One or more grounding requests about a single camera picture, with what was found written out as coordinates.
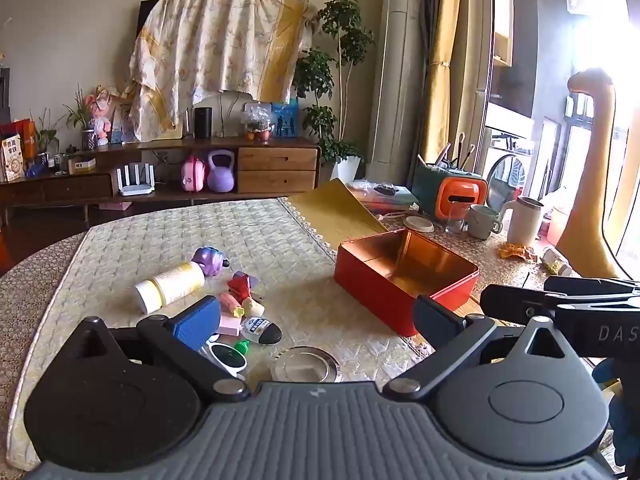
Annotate white jug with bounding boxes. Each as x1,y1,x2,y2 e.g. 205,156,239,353
501,196,546,246

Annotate round steel lid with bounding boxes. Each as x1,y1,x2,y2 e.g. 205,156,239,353
270,346,343,384

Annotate pink square box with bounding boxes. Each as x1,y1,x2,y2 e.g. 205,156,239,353
216,312,243,337

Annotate small white tube black cap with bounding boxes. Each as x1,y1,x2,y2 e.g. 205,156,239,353
240,317,282,346

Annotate clear drinking glass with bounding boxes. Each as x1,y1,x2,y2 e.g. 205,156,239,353
445,200,468,235

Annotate purple toy figure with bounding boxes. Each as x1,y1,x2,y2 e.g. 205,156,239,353
191,246,230,277

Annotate white bottle with yellow label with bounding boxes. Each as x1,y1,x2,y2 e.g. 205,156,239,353
135,261,207,315

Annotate small clear jar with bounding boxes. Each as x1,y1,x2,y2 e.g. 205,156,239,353
541,246,572,277

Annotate pink toy suitcase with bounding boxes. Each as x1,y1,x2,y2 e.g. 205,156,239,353
181,155,206,193

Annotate person's right hand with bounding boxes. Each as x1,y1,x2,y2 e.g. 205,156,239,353
592,359,640,466

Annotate small potted plant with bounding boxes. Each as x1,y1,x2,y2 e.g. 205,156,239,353
62,85,101,151

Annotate pink doll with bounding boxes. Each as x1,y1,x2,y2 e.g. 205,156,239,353
85,87,126,146

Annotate purple kettlebell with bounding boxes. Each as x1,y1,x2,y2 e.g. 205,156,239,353
206,149,236,193

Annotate pink cylinder toy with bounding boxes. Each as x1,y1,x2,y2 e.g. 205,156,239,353
218,292,248,318

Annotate floral lace tablecloth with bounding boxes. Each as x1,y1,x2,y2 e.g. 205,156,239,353
380,210,586,321

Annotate tall green houseplant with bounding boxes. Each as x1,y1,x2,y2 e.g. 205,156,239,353
292,0,375,166

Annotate cream quilted mat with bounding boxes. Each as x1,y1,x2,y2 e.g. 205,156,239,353
7,198,416,471

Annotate orange paper bag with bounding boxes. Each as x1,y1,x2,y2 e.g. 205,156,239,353
0,119,38,161

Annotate red tin box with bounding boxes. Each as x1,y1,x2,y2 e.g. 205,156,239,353
334,228,480,337

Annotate washing machine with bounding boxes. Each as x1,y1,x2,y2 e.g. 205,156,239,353
487,152,526,206

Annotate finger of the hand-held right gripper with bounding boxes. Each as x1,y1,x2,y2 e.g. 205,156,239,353
479,283,558,323
543,274,640,295

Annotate white mug with green inside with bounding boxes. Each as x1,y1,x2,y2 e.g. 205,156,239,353
466,204,503,240

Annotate white sunglasses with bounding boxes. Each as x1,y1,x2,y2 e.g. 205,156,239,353
205,342,248,380

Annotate black cylinder speaker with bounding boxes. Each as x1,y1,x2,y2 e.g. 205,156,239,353
194,106,213,139

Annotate white router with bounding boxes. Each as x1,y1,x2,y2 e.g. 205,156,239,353
116,162,156,197

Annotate floral cover cloth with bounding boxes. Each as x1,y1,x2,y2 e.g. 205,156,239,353
129,0,321,142

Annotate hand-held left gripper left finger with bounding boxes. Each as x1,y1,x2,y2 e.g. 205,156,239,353
75,295,251,403

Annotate plastic bag with fruit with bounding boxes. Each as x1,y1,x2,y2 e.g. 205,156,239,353
241,102,276,145

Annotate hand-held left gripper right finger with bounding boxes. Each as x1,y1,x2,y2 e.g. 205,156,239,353
382,295,568,402

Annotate yellow curtain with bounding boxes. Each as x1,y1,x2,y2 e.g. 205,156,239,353
420,0,493,171

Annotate covered standing air conditioner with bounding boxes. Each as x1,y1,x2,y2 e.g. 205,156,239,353
367,0,429,181

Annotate orange snack packet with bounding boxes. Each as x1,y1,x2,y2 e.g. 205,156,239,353
497,241,538,262

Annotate wooden media cabinet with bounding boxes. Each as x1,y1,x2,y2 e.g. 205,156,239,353
0,137,321,226

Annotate stack of coloured folders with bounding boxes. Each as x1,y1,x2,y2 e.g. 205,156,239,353
347,179,420,213

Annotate white plant pot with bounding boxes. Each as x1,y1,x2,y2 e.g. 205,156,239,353
336,155,362,182

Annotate yellow cloth mat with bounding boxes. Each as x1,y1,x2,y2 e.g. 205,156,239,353
287,178,388,261

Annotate blue picture box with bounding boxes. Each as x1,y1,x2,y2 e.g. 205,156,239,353
271,102,301,138

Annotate printed cereal box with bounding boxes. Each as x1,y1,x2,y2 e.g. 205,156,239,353
0,134,25,182

